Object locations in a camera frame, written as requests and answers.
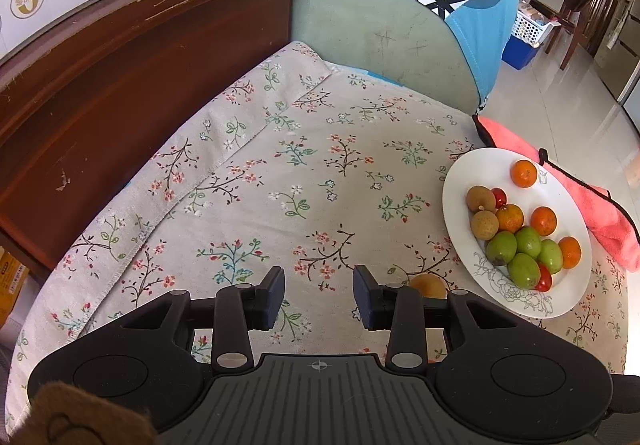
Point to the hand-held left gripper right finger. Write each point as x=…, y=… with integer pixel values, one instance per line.
x=365, y=297

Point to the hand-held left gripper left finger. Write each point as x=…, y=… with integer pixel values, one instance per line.
x=272, y=297

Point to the brown longan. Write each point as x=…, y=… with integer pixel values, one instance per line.
x=430, y=284
x=485, y=225
x=479, y=199

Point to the green jujube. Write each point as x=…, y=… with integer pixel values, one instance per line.
x=550, y=256
x=501, y=247
x=528, y=242
x=523, y=270

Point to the small orange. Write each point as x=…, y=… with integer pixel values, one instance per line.
x=543, y=221
x=524, y=173
x=510, y=218
x=570, y=252

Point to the red cherry tomato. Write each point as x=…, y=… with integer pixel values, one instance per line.
x=543, y=278
x=499, y=197

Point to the white plate with flower drawing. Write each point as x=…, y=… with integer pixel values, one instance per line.
x=560, y=195

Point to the floral tablecloth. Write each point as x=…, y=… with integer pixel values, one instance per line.
x=300, y=185

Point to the brown plush cloth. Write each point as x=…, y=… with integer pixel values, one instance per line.
x=75, y=415

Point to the brown wooden cabinet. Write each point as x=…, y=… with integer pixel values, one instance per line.
x=125, y=100

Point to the pink cloth with black trim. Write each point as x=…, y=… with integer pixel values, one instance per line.
x=600, y=220

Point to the yellow cardboard box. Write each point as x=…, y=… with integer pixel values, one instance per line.
x=12, y=285

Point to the green sofa cushion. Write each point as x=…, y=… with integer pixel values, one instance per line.
x=360, y=35

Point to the blue plastic bin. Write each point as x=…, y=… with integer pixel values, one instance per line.
x=520, y=52

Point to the white plastic basket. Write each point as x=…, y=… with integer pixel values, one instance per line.
x=535, y=27

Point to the silver refrigerator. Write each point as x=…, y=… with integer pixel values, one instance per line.
x=620, y=55

